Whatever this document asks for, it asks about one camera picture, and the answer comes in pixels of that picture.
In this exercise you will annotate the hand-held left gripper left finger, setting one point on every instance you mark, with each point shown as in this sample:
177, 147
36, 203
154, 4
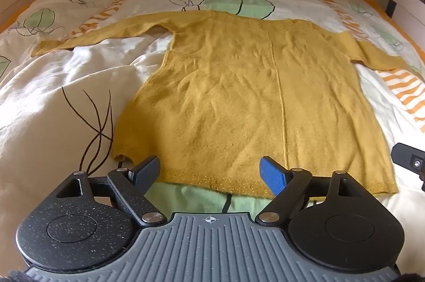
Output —
147, 174

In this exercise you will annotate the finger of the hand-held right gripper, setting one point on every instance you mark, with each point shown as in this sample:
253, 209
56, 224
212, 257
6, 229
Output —
406, 157

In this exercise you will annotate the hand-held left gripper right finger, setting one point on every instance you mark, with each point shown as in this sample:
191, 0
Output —
272, 177

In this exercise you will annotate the yellow knit sweater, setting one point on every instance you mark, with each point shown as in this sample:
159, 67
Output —
232, 86

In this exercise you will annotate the leaf print duvet cover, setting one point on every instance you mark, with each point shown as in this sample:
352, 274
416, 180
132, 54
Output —
66, 102

